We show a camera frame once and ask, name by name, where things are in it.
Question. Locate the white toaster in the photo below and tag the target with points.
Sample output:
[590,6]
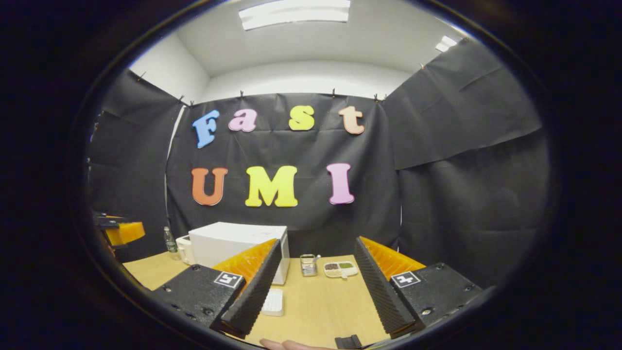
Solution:
[184,250]

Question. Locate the white divided condiment dish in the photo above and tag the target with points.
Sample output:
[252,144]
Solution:
[340,269]

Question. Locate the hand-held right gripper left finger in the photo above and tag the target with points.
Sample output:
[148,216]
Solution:
[255,296]

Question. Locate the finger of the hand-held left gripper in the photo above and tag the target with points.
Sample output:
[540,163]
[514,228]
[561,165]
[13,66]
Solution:
[129,232]

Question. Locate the white microwave oven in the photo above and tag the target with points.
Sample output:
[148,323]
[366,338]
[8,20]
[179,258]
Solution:
[228,243]

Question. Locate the large ceiling light panel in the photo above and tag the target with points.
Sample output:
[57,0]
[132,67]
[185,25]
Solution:
[294,12]

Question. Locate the small ceiling light panel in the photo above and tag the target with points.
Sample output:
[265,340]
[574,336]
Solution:
[446,43]

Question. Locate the white rectangular tray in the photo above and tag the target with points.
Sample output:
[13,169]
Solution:
[274,302]

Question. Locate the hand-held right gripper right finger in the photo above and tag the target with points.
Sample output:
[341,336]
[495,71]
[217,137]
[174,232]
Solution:
[381,296]

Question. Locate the clear water bottle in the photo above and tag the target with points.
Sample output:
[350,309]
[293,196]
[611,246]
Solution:
[170,245]

